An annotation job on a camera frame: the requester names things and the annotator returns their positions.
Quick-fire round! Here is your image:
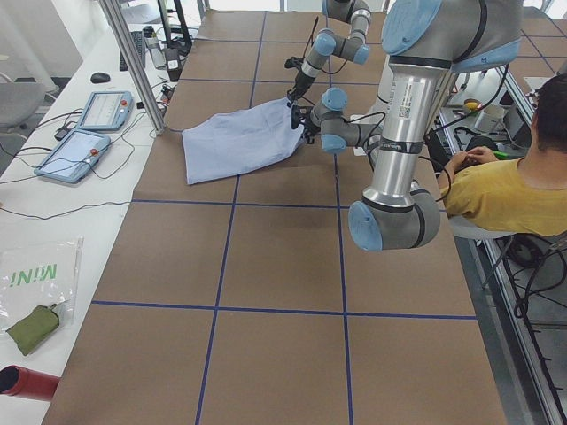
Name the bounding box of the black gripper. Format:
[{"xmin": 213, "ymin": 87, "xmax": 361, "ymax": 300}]
[
  {"xmin": 286, "ymin": 71, "xmax": 315, "ymax": 107},
  {"xmin": 299, "ymin": 116, "xmax": 317, "ymax": 144}
]

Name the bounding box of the light blue striped shirt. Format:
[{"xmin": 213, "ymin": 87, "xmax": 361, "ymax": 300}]
[{"xmin": 182, "ymin": 98, "xmax": 302, "ymax": 185}]

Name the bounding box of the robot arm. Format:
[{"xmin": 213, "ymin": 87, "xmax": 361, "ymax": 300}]
[
  {"xmin": 291, "ymin": 1, "xmax": 523, "ymax": 251},
  {"xmin": 284, "ymin": 0, "xmax": 372, "ymax": 104}
]

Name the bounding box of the black keyboard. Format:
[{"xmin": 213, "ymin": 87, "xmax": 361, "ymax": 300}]
[{"xmin": 118, "ymin": 30, "xmax": 146, "ymax": 72}]

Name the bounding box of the blue teach pendant far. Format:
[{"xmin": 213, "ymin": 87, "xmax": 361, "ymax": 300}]
[{"xmin": 76, "ymin": 91, "xmax": 133, "ymax": 131}]

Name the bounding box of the blue teach pendant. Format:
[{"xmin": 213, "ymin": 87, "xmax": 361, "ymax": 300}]
[
  {"xmin": 34, "ymin": 129, "xmax": 111, "ymax": 184},
  {"xmin": 76, "ymin": 91, "xmax": 133, "ymax": 131}
]

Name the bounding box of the black computer mouse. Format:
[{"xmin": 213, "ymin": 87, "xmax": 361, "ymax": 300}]
[{"xmin": 90, "ymin": 72, "xmax": 111, "ymax": 84}]

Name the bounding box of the blue teach pendant near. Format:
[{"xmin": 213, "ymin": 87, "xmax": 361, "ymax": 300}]
[{"xmin": 34, "ymin": 129, "xmax": 111, "ymax": 184}]

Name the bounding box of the person in yellow shirt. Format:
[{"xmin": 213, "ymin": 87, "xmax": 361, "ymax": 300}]
[{"xmin": 438, "ymin": 73, "xmax": 566, "ymax": 236}]

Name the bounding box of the clear plastic bag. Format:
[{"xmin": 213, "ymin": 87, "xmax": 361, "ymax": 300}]
[{"xmin": 1, "ymin": 236, "xmax": 83, "ymax": 342}]

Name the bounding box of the green folded cloth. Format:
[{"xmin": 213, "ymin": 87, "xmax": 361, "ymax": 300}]
[{"xmin": 6, "ymin": 304, "xmax": 60, "ymax": 356}]

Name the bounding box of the red cylinder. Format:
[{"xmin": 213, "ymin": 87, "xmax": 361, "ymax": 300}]
[{"xmin": 1, "ymin": 365, "xmax": 59, "ymax": 401}]

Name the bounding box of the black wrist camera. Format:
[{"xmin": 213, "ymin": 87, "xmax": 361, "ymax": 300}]
[
  {"xmin": 291, "ymin": 104, "xmax": 310, "ymax": 129},
  {"xmin": 284, "ymin": 57, "xmax": 304, "ymax": 70}
]

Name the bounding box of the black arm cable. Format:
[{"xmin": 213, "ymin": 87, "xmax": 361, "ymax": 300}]
[
  {"xmin": 302, "ymin": 16, "xmax": 351, "ymax": 76},
  {"xmin": 340, "ymin": 111, "xmax": 386, "ymax": 174}
]

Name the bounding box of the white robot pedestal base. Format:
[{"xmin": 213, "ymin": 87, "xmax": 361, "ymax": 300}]
[{"xmin": 348, "ymin": 66, "xmax": 400, "ymax": 158}]

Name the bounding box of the aluminium frame post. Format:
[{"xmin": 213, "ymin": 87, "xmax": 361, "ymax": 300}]
[{"xmin": 99, "ymin": 0, "xmax": 165, "ymax": 135}]

